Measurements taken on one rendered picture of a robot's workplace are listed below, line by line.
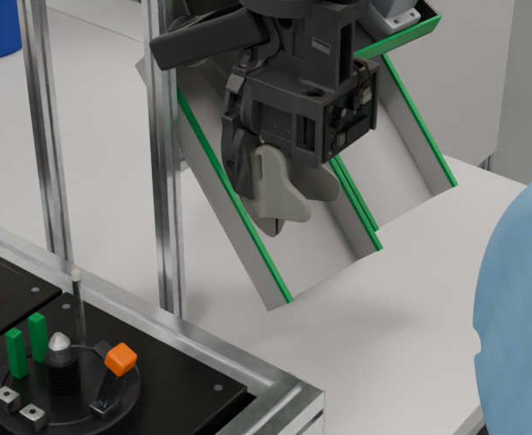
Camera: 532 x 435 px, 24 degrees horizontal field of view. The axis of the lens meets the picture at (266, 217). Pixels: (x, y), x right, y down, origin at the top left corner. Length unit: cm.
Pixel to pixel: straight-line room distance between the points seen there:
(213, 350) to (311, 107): 47
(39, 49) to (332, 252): 36
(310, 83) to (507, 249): 46
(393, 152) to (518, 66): 249
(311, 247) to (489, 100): 173
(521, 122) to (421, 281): 211
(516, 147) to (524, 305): 309
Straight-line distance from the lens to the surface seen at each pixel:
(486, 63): 290
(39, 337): 118
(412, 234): 159
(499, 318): 40
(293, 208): 90
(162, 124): 120
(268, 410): 118
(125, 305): 131
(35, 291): 132
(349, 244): 132
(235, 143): 87
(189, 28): 89
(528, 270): 38
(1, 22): 200
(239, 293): 148
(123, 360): 108
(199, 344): 126
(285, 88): 83
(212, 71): 116
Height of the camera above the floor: 177
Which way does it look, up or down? 35 degrees down
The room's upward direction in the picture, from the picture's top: straight up
